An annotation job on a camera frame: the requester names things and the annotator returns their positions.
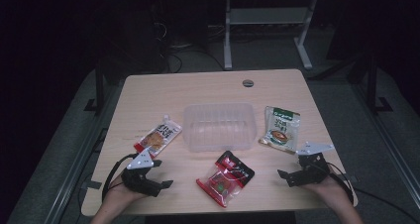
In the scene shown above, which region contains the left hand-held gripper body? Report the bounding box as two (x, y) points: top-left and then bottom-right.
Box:
(120, 147), (162, 197)

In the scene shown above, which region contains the black metal stand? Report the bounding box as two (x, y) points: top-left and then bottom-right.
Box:
(83, 59), (107, 117)
(366, 54), (394, 115)

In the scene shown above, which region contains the red snack packet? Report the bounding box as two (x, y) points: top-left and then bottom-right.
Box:
(195, 150), (256, 209)

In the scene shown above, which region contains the orange snack packet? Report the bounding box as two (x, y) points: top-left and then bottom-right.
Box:
(133, 114), (183, 159)

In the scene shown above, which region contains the grey tape strip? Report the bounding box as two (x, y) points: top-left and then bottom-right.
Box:
(80, 180), (103, 190)
(341, 172), (359, 183)

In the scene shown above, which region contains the green snack packet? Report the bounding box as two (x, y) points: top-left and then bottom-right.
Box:
(258, 105), (302, 156)

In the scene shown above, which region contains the person's right hand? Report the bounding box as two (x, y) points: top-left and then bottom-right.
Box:
(303, 172), (352, 206)

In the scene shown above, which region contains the white metal desk frame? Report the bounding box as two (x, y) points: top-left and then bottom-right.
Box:
(222, 0), (320, 71)

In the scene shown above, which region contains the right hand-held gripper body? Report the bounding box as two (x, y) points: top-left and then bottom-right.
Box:
(286, 141), (335, 188)

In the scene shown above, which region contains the clear plastic container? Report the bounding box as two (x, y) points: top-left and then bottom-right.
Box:
(182, 102), (259, 154)

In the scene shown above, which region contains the person's left hand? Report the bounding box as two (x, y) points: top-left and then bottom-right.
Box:
(104, 175), (149, 208)

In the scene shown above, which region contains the black floor cable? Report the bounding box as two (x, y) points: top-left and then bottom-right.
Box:
(354, 186), (420, 224)
(163, 47), (226, 73)

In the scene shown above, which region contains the right hand-held gripper cable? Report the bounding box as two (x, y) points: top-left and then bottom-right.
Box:
(326, 162), (355, 204)

